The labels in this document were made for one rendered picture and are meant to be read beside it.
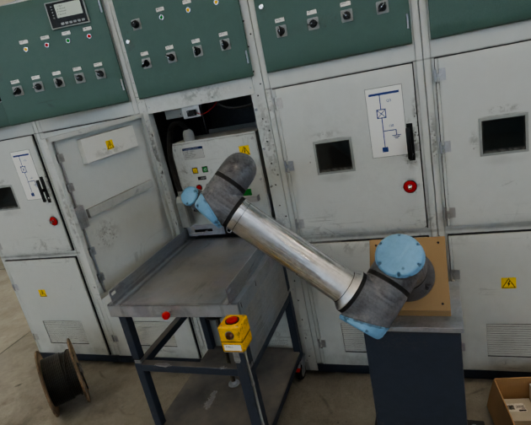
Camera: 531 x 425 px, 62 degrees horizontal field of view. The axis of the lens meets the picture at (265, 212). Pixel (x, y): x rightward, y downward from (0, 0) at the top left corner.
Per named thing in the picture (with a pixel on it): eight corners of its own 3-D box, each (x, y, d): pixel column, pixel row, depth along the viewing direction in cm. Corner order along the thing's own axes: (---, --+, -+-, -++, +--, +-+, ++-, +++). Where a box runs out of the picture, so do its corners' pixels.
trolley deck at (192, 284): (240, 317, 172) (237, 303, 170) (110, 317, 194) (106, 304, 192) (286, 244, 232) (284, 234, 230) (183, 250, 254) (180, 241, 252)
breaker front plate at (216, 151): (271, 222, 234) (253, 132, 220) (191, 228, 251) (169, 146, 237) (272, 221, 235) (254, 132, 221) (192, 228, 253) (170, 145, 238)
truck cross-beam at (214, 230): (278, 229, 234) (276, 219, 233) (189, 236, 254) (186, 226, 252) (281, 226, 239) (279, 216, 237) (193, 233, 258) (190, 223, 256)
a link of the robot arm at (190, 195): (190, 209, 199) (174, 199, 203) (204, 214, 211) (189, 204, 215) (201, 191, 199) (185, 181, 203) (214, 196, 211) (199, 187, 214)
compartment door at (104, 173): (90, 298, 204) (34, 140, 182) (170, 242, 258) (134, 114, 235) (101, 299, 201) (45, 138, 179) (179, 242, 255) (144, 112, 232)
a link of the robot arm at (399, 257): (436, 260, 151) (434, 244, 136) (410, 303, 148) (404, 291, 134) (396, 239, 158) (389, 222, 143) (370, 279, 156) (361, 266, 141)
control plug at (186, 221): (190, 228, 239) (182, 196, 234) (182, 228, 241) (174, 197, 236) (196, 222, 246) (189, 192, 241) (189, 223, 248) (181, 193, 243)
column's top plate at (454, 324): (458, 285, 174) (458, 281, 174) (464, 333, 146) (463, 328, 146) (370, 286, 187) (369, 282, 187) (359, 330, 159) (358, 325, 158)
